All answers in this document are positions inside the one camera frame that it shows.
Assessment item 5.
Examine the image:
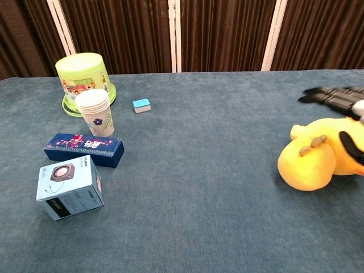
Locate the light blue speaker box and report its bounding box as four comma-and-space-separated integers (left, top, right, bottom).
35, 154, 105, 222

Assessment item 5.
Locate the stack of floral paper cups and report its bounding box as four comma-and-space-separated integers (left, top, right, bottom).
74, 88, 115, 138

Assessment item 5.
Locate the blue and white small block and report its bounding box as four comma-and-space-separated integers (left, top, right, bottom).
132, 98, 152, 114

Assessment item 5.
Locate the white screen frame post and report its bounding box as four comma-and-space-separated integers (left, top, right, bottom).
47, 0, 77, 57
167, 0, 183, 73
260, 0, 288, 72

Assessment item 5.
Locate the dark blue long box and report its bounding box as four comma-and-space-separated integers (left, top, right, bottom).
43, 133, 125, 169

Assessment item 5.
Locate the brown pleated screen panel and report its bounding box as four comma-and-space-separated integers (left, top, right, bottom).
270, 0, 364, 72
0, 0, 68, 81
58, 0, 173, 76
180, 0, 277, 73

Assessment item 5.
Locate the green plastic bucket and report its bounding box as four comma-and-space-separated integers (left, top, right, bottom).
55, 52, 117, 116

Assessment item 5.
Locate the teal table cloth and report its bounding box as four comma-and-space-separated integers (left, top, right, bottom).
0, 68, 364, 273

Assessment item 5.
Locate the yellow plush duck toy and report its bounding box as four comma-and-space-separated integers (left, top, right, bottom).
277, 117, 364, 192

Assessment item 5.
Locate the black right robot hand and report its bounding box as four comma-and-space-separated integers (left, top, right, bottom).
297, 86, 364, 167

